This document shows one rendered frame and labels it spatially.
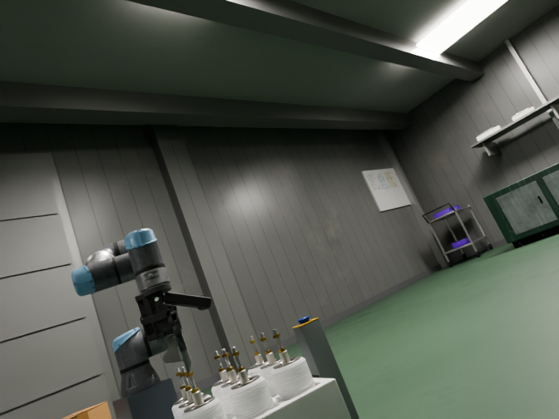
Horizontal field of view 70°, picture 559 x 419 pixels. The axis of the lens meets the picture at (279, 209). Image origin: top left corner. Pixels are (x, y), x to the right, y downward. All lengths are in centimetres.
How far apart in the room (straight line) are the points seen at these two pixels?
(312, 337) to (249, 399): 36
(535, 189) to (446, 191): 246
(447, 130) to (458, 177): 82
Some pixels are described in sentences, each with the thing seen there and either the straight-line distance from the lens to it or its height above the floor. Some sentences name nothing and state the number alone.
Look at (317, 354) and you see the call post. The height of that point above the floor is 22.
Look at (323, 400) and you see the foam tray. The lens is 106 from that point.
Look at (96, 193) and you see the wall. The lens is 407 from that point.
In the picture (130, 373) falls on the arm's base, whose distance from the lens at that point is 177.
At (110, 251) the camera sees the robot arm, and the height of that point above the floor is 78.
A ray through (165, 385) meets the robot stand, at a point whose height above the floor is 28.
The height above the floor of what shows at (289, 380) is 22.
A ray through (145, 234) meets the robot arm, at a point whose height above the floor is 68.
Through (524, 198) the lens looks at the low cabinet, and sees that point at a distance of 533.
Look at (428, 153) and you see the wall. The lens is 759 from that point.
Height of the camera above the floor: 38
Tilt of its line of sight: 13 degrees up
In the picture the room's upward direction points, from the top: 22 degrees counter-clockwise
